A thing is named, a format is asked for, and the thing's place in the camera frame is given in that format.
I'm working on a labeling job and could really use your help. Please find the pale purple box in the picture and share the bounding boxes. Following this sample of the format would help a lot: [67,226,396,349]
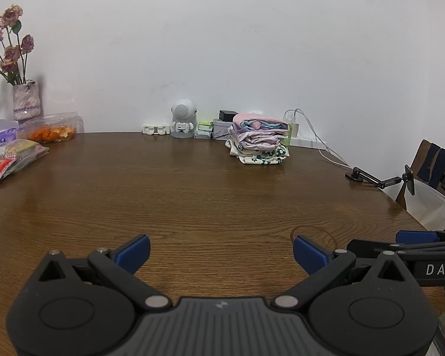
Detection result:
[212,119,234,141]

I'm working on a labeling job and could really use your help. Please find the patterned flower vase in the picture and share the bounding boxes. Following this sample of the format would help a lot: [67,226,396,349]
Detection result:
[12,81,44,121]

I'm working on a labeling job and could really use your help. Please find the white cable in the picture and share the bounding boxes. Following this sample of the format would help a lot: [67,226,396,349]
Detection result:
[285,109,352,168]

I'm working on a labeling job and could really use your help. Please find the wooden chair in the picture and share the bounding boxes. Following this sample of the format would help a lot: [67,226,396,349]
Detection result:
[395,139,445,208]

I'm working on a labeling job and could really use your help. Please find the dried pink flowers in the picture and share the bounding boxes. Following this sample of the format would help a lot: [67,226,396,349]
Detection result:
[0,4,36,86]

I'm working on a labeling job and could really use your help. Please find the plastic container of orange peels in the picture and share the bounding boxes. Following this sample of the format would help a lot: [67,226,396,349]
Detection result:
[24,112,79,144]

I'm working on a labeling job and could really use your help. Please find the dark cloth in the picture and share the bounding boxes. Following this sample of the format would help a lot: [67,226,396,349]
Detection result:
[419,143,445,195]

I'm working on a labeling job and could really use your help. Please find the white cloth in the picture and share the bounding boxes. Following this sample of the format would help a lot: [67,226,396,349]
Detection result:
[404,180,445,231]

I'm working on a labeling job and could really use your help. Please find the white power strip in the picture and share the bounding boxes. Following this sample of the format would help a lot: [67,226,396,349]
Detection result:
[290,137,320,149]

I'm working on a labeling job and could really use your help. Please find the green print folded garment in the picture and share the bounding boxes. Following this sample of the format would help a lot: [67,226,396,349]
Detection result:
[228,143,291,166]

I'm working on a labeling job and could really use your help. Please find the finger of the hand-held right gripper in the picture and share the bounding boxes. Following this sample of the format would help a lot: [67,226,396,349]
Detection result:
[347,240,445,262]
[396,230,445,244]

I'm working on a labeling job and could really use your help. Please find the clear bag of snacks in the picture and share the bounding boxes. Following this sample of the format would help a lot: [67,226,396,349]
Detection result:
[0,139,50,179]

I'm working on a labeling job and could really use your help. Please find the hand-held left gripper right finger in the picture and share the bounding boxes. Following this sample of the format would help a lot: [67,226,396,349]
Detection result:
[271,235,421,310]

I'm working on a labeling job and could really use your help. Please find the green white packets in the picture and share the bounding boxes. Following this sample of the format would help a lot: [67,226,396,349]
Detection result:
[195,120,214,140]

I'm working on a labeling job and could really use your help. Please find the pink floral folded garment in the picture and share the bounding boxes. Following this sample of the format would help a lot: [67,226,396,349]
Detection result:
[228,126,285,152]

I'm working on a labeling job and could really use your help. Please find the purple tissue box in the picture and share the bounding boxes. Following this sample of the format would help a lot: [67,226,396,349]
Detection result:
[0,119,21,146]

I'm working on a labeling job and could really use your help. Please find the white robot-shaped speaker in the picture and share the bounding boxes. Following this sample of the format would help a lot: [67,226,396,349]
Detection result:
[169,98,198,139]

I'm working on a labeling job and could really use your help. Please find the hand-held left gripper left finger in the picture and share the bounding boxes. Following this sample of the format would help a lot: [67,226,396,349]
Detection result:
[26,234,173,309]

